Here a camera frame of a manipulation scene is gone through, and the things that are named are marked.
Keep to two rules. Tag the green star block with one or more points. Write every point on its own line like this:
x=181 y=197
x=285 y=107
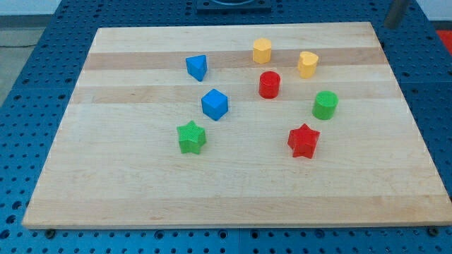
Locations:
x=191 y=138

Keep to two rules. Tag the blue cube block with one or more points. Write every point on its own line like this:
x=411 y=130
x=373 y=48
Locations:
x=214 y=104

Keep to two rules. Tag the red star block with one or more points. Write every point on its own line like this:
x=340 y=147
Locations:
x=303 y=141

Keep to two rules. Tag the wooden board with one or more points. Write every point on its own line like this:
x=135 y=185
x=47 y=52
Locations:
x=115 y=162

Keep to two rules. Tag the red cylinder block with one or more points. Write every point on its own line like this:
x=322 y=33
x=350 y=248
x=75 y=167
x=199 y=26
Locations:
x=269 y=84

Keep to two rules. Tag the blue triangle block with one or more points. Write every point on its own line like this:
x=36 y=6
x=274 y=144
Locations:
x=197 y=66

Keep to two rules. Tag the yellow hexagon block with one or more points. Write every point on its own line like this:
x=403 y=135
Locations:
x=262 y=50

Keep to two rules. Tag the green cylinder block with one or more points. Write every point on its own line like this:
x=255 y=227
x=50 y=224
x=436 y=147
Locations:
x=325 y=104

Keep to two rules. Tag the yellow heart block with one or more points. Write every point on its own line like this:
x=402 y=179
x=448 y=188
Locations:
x=307 y=64

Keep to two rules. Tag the grey pusher rod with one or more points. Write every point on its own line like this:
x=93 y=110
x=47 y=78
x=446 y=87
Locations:
x=396 y=13

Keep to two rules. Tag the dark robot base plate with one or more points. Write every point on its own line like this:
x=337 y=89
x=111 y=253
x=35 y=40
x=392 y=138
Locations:
x=206 y=6

